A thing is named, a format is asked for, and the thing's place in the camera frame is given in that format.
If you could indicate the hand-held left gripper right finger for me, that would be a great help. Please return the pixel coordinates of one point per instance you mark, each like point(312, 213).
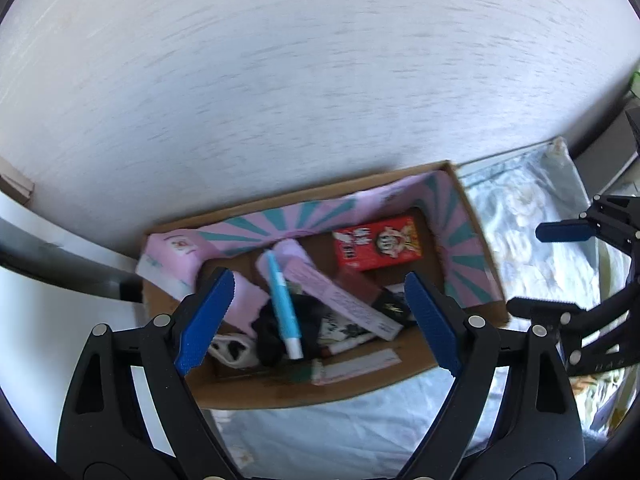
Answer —
point(432, 320)

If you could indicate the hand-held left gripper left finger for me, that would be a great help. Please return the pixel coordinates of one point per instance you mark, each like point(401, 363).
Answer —
point(210, 320)

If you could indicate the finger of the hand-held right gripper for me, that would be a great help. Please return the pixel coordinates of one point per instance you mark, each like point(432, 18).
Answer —
point(540, 307)
point(562, 231)

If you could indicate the long pink cosmetic box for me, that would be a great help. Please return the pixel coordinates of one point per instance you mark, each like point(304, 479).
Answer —
point(345, 305)

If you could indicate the red milk carton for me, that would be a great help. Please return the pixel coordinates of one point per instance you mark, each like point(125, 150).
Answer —
point(377, 245)

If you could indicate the brown cardboard box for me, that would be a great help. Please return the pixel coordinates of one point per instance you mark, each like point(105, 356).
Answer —
point(350, 387)

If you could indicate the black gold small packet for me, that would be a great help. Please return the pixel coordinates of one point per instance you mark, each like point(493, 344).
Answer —
point(397, 307)

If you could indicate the white black small toy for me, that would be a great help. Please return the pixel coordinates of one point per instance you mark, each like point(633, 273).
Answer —
point(232, 350)

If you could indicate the pale blue floral bedsheet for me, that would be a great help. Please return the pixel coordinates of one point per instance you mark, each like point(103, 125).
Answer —
point(525, 240)

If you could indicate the yellow green floral quilt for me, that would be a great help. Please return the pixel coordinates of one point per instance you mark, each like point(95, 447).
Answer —
point(607, 405)

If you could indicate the black cloth pouch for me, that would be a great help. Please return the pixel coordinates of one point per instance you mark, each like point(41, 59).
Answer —
point(270, 335)

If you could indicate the light blue pen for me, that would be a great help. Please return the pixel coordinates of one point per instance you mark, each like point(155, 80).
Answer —
point(284, 305)

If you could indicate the dark red packet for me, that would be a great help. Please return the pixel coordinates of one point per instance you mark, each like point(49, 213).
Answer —
point(357, 282)

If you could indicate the white pink flat box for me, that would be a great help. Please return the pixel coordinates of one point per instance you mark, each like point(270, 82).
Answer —
point(357, 367)

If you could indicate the beige wooden block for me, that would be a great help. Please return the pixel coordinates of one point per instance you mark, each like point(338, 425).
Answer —
point(15, 182)

